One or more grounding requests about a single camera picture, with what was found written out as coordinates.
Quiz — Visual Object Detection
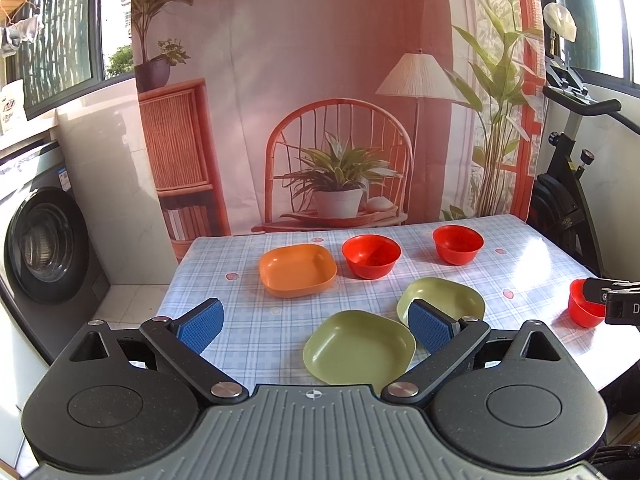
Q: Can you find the black exercise bike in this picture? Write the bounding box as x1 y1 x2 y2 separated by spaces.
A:
527 2 639 278

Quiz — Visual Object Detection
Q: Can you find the orange square plate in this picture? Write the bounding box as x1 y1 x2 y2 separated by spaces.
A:
258 244 337 299

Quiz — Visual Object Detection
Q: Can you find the printed room backdrop cloth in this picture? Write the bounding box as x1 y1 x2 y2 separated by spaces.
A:
131 0 544 258

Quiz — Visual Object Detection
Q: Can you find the green plate near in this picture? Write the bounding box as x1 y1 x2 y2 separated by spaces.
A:
303 310 416 393

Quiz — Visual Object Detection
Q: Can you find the green plate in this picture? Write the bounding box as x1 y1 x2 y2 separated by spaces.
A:
303 310 416 393
396 278 486 325

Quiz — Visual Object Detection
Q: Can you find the red bowl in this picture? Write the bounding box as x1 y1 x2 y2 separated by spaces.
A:
568 278 605 328
342 234 401 280
432 224 485 266

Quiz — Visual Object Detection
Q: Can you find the black front-load washing machine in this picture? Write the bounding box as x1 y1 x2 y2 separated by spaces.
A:
1 141 111 363

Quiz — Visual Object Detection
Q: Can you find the window with dark frame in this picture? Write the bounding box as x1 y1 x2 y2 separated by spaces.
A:
1 0 134 119

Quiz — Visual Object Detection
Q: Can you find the right window with frame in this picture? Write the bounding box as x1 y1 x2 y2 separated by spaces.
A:
540 0 639 131

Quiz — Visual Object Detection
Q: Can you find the blue plaid tablecloth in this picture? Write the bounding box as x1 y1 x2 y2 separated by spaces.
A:
160 216 639 389

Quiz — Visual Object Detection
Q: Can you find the green plate far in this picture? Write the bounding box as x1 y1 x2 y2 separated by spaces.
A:
396 278 486 325

